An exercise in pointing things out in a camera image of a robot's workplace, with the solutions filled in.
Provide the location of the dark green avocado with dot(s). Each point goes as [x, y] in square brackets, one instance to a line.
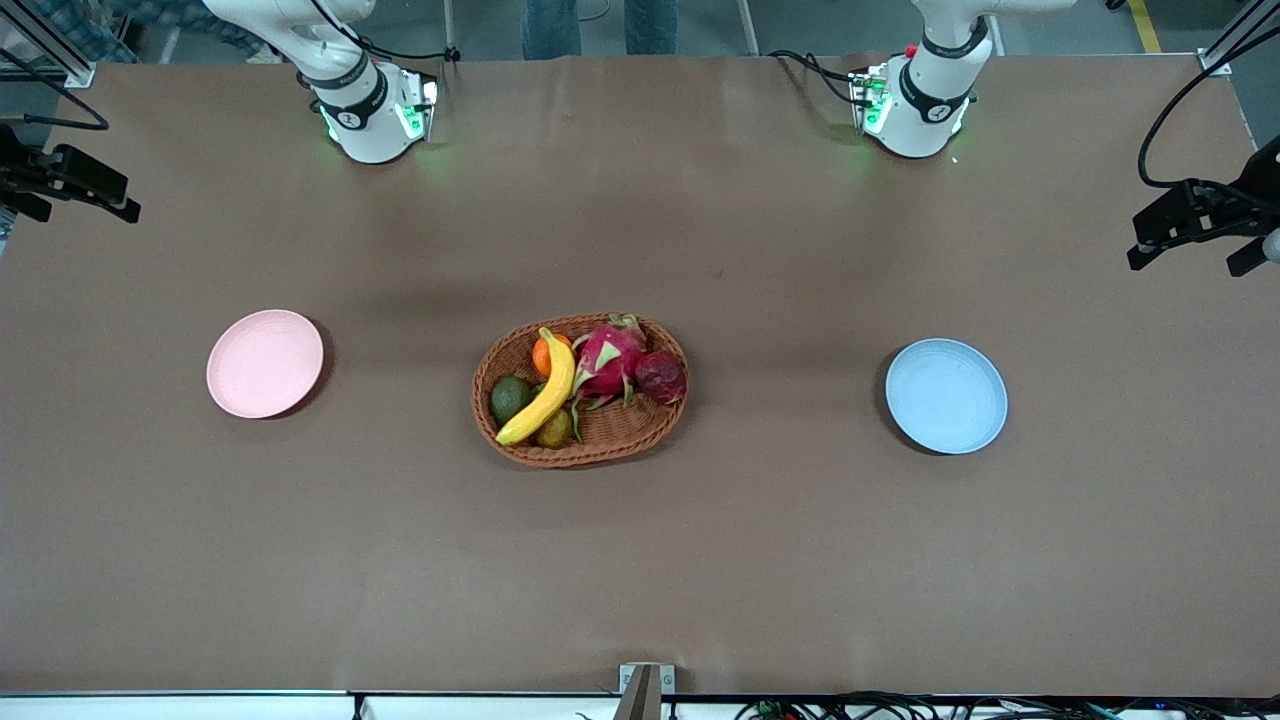
[508, 400]

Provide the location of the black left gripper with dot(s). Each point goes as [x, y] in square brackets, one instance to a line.
[1243, 209]

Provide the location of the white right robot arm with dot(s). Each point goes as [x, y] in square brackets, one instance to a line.
[370, 125]

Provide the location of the pink dragon fruit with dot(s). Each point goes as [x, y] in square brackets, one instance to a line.
[605, 360]

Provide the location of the white table edge rail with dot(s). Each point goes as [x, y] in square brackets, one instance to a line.
[180, 705]

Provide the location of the yellow banana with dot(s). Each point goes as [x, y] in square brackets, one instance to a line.
[550, 392]

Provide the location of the brown wicker oval basket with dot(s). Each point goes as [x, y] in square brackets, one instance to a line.
[620, 432]

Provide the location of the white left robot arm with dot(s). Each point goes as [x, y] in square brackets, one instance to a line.
[920, 115]

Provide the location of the dark red apple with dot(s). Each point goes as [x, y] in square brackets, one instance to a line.
[660, 377]

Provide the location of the orange tangerine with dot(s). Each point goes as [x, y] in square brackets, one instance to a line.
[541, 358]

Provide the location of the brownish green kiwi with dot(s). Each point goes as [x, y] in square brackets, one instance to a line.
[556, 430]

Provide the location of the aluminium frame post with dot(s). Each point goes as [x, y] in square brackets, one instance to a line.
[45, 45]
[1240, 40]

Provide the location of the pink round plate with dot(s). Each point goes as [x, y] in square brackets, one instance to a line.
[265, 365]

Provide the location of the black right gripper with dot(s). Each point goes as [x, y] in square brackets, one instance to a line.
[22, 176]

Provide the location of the light blue round plate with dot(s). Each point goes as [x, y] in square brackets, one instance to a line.
[945, 395]

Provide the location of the blue jeans leg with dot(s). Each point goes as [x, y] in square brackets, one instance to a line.
[552, 25]
[651, 25]

